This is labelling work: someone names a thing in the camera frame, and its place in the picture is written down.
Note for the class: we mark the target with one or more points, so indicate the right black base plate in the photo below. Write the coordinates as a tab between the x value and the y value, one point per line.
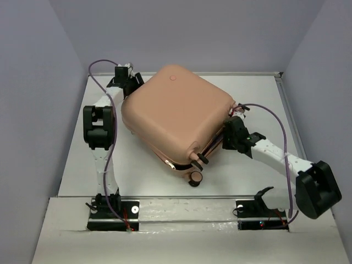
250	217

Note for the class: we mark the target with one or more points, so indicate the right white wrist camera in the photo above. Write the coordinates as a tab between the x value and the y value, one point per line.
238	108

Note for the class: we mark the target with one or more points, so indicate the aluminium rail front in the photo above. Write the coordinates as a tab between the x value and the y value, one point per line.
191	197

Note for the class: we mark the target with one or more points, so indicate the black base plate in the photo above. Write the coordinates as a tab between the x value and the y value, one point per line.
250	217
104	220

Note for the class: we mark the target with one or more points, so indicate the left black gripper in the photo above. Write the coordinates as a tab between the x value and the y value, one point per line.
135	78

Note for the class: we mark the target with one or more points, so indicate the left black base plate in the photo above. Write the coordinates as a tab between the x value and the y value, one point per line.
104	220

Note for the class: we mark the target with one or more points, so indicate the pink hard-shell suitcase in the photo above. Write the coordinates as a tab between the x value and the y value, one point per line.
179	116

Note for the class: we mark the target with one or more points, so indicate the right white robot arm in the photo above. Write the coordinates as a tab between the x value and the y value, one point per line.
311	187

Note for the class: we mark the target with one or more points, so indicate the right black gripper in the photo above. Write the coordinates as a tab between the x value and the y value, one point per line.
225	144

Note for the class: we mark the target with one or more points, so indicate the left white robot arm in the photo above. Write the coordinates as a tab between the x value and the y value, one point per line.
100	133

